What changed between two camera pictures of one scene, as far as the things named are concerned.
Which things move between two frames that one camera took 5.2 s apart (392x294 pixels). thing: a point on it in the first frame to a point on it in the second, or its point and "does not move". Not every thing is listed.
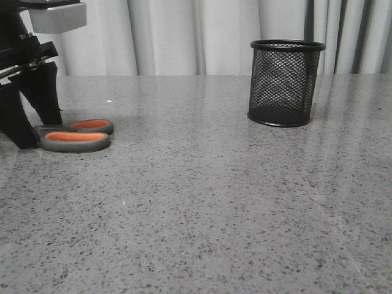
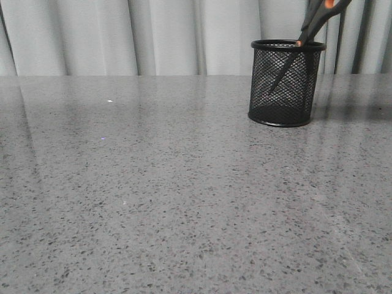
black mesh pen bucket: [283, 78] does not move
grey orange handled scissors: [78, 136] to [319, 11]
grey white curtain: [214, 37] does not move
